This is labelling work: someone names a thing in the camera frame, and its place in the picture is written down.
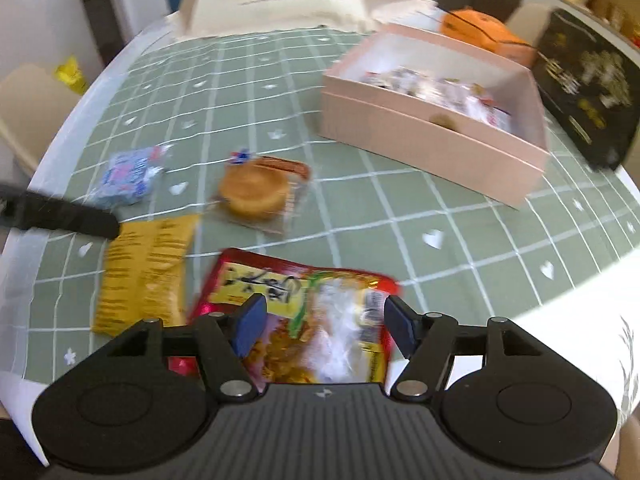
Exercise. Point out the yellow plastic bag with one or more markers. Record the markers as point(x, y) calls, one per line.
point(72, 76)

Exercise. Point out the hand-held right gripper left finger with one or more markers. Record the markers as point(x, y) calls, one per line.
point(248, 327)

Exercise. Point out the large red snack bag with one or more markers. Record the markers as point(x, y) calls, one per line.
point(325, 310)

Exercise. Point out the yellow snack packet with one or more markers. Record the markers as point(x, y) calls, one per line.
point(145, 275)

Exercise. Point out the black printed snack bag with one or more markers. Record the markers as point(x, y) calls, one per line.
point(590, 85)

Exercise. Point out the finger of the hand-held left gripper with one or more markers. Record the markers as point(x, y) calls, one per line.
point(60, 215)

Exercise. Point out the pile of snack packets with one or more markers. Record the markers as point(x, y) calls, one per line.
point(440, 92)

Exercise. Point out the pink cardboard box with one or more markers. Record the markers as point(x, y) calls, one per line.
point(425, 155)

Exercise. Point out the round cake packet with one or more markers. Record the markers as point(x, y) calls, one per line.
point(257, 192)

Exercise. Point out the blue candy packet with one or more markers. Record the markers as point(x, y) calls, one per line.
point(127, 180)

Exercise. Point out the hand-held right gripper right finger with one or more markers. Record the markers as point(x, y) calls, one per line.
point(401, 327)

